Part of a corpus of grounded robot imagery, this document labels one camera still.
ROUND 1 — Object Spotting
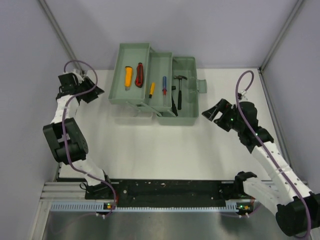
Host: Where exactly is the steel claw hammer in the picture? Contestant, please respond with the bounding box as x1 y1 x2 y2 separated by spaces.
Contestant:
174 75 188 110

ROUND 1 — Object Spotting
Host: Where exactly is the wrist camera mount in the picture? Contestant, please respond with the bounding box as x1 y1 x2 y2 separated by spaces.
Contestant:
69 68 86 85
237 89 248 102

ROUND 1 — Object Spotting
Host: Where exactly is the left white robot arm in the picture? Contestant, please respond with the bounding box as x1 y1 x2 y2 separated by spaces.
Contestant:
42 71 114 199

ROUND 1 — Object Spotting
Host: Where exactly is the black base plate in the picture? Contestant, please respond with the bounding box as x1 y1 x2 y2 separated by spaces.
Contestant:
84 178 253 207

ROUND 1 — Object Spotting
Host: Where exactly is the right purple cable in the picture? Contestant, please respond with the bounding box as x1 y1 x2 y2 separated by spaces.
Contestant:
235 71 312 238

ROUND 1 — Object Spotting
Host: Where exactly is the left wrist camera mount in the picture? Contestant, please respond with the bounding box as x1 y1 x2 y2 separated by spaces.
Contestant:
69 68 86 85

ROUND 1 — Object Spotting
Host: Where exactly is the blue red screwdriver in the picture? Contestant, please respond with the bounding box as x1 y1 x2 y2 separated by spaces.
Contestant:
162 76 167 106

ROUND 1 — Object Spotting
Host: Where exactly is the aluminium frame rail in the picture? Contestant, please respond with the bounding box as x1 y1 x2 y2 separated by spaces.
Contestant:
40 182 86 201

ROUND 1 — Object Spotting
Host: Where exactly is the purple cable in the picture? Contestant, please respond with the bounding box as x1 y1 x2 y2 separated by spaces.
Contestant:
61 60 118 218
235 71 312 238

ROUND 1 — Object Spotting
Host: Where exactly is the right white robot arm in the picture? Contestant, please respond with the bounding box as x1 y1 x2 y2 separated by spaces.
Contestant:
202 98 320 237

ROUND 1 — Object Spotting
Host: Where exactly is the orange handle screwdriver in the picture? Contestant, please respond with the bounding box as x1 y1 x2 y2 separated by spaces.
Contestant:
147 82 156 105

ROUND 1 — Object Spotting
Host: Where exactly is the grey slotted cable duct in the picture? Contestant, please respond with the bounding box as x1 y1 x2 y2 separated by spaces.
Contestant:
50 201 253 213

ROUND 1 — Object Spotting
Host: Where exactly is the green clear-lid tool box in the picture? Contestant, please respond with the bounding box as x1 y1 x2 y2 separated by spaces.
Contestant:
108 43 207 126

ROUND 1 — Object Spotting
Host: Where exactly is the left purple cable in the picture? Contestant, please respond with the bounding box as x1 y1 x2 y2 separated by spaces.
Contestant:
61 60 118 218

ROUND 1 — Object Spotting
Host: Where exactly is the black mallet hammer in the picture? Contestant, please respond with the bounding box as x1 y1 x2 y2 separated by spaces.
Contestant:
171 85 178 117

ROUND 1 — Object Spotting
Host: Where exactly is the red black utility knife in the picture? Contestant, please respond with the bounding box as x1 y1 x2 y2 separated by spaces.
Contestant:
134 62 144 88

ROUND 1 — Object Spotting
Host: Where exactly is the yellow black utility knife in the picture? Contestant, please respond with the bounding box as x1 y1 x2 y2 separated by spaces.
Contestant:
124 66 133 91

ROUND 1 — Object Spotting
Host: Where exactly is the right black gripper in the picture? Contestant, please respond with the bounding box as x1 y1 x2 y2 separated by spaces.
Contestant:
202 98 244 133

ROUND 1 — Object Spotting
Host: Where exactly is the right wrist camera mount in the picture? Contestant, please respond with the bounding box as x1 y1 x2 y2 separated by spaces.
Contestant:
237 89 248 102

